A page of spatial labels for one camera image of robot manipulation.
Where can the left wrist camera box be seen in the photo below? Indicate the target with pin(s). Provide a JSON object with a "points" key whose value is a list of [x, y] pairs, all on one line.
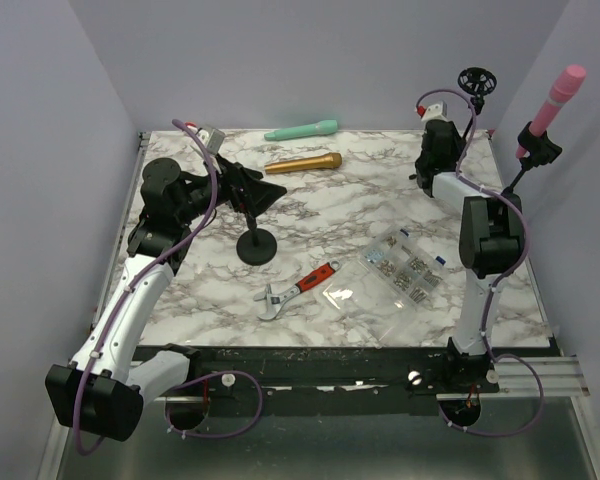
{"points": [[211, 137]]}

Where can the aluminium rail frame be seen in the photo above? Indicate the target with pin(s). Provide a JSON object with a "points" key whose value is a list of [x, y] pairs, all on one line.
{"points": [[251, 382]]}

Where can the green microphone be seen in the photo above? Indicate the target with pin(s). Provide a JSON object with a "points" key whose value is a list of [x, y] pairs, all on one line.
{"points": [[321, 128]]}

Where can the pink microphone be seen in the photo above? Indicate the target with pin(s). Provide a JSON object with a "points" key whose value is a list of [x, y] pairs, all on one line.
{"points": [[562, 90]]}

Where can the black round-base stand right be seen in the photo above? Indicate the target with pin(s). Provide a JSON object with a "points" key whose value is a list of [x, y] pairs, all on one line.
{"points": [[540, 151]]}

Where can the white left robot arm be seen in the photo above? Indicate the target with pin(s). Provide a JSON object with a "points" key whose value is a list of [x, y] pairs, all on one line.
{"points": [[99, 391]]}

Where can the clear plastic screw box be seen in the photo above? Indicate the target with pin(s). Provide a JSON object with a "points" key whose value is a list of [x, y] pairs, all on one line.
{"points": [[386, 284]]}

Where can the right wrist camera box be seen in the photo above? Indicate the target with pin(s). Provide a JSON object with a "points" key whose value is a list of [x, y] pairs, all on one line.
{"points": [[435, 111]]}

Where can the black round-base microphone stand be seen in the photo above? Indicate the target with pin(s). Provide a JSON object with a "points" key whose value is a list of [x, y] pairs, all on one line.
{"points": [[256, 246]]}

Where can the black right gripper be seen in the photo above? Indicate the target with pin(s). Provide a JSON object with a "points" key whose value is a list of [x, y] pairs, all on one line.
{"points": [[457, 146]]}

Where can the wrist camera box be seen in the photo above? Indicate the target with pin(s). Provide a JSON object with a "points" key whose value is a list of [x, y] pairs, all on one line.
{"points": [[211, 137], [435, 111]]}

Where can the gold microphone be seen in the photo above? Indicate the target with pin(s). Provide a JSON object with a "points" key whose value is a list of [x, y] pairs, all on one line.
{"points": [[327, 161]]}

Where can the black tripod microphone stand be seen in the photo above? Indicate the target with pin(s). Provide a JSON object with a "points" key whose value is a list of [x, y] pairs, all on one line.
{"points": [[476, 83]]}

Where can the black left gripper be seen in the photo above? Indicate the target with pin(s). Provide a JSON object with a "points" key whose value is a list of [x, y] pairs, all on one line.
{"points": [[256, 195]]}

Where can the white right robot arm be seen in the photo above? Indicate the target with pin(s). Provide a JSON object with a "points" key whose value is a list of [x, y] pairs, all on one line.
{"points": [[491, 241]]}

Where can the red adjustable wrench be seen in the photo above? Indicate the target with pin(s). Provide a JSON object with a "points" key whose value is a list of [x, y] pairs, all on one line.
{"points": [[274, 302]]}

